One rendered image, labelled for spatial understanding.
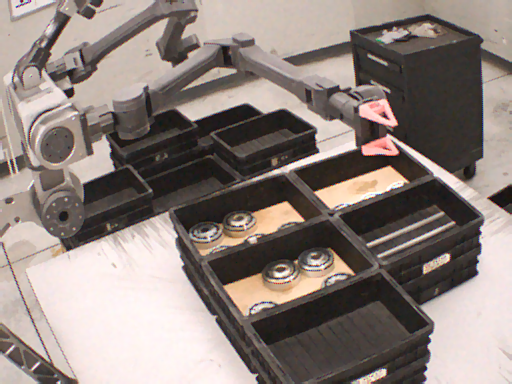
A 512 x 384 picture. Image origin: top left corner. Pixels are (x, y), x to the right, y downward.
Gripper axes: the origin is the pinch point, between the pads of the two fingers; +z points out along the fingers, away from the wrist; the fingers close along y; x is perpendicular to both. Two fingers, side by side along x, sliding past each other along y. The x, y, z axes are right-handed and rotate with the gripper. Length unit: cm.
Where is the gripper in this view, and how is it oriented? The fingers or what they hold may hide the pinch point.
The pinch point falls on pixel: (393, 138)
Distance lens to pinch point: 145.2
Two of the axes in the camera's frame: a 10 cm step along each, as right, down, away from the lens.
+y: 1.0, 8.5, 5.1
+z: 4.8, 4.1, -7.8
